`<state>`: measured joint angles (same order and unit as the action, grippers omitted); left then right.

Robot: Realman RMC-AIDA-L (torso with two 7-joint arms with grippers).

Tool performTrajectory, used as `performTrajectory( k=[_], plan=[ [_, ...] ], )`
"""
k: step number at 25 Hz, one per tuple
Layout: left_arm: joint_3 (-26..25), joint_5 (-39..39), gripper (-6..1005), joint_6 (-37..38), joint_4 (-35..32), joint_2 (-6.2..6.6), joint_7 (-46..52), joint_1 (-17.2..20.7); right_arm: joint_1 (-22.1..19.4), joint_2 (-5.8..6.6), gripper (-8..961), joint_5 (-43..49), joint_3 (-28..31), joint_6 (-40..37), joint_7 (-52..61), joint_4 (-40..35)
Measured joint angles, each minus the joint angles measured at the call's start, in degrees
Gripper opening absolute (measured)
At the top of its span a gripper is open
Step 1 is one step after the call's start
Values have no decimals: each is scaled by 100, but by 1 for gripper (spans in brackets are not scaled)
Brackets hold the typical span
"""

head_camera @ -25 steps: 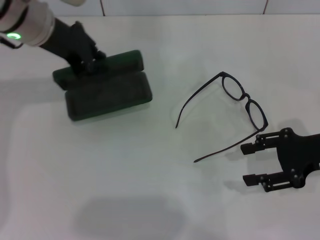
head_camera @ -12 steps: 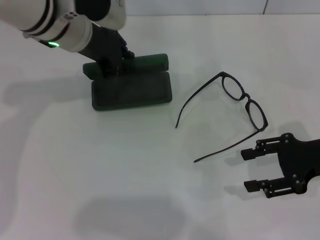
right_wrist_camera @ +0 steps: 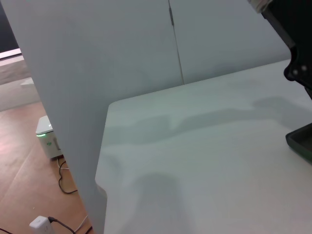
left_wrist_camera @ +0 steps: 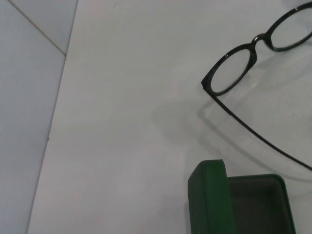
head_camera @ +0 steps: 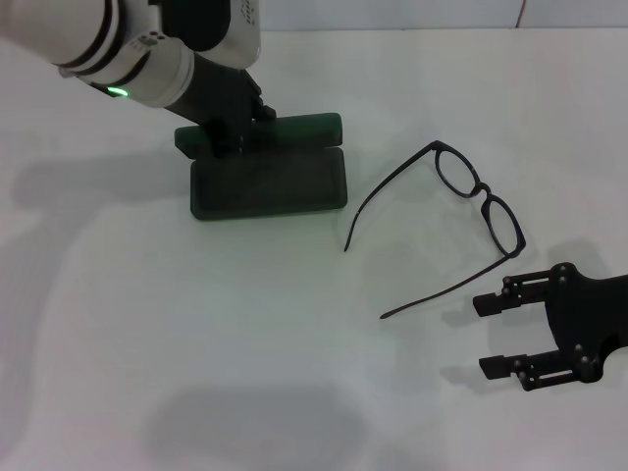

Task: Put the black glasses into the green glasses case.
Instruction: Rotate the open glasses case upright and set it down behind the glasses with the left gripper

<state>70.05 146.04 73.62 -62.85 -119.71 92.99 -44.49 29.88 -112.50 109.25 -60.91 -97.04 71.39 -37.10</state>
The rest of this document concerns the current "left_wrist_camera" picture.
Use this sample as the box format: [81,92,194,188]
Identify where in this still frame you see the green glasses case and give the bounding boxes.
[187,158,297,234]

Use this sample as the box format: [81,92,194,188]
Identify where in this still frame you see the black round glasses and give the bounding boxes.
[201,2,312,171]

